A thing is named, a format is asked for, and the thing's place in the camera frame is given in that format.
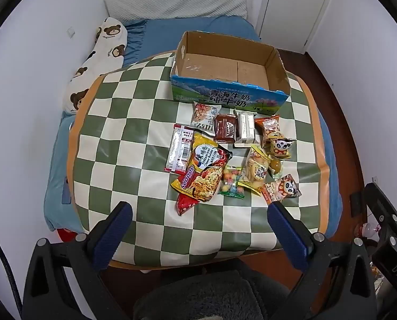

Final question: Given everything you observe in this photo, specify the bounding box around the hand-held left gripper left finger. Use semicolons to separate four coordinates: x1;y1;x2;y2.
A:
23;201;134;320

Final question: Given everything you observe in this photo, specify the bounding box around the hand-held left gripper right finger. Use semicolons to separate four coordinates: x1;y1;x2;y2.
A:
267;201;377;320

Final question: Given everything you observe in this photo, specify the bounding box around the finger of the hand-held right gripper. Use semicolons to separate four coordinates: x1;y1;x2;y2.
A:
363;183;397;230

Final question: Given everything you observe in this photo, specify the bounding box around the small red snack packet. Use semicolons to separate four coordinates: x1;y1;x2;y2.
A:
176;191;201;217

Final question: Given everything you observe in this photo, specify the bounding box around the cardboard box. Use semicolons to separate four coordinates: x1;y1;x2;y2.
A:
170;31;290;115

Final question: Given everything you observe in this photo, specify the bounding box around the pink white small object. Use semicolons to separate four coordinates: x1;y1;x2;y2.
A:
353;223;382;241

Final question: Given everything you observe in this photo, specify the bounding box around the orange panda snack packet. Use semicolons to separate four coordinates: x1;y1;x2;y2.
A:
262;173;302;205

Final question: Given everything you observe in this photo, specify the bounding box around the red object under bed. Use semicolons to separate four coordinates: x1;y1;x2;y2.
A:
57;227;83;242

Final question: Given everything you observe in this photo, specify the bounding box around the clear packet with brown egg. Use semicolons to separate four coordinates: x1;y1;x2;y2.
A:
268;157;283;179

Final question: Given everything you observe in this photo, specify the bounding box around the yellow biscuit bag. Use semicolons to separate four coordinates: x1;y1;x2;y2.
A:
238;145;272;192

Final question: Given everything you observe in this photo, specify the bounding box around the clear bag of colourful candies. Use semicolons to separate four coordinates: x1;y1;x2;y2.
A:
218;165;245;198

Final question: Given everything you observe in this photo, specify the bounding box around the blue bed sheet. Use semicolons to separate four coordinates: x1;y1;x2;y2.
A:
44;16;339;238

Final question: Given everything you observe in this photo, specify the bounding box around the yellow panda snack packet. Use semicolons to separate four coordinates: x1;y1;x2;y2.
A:
264;133;296;159

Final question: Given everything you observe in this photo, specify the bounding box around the grey fleece clothing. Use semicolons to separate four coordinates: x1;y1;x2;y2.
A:
133;268;299;320

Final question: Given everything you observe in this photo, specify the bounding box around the green white checkered mat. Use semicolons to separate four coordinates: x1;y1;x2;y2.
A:
67;51;329;269

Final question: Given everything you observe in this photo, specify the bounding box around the large yellow red noodle packet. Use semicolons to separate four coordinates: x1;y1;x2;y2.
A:
171;133;234;203

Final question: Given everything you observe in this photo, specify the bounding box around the long red white snack packet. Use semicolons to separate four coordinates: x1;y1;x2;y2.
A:
164;124;196;174

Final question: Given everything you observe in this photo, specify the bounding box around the silver white snack packet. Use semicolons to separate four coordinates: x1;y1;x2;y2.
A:
234;110;256;148

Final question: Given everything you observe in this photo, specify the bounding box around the dark red snack packet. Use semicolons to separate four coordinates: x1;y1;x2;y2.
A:
213;114;238;144

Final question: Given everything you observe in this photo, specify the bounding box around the white snack packet with picture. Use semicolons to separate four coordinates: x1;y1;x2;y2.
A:
190;102;222;133

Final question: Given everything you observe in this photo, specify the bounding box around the white bear print pillow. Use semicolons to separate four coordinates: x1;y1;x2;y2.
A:
63;17;129;114

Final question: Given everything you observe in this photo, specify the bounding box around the blue ruffled pillow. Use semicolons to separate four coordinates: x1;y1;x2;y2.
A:
123;19;150;68

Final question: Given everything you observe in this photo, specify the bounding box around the white door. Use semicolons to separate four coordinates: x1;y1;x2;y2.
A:
256;0;336;54

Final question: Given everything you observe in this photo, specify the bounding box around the grey white pillow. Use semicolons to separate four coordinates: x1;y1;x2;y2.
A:
103;0;250;26

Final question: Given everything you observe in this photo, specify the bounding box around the black cable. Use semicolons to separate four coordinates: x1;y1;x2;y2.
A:
0;220;23;320

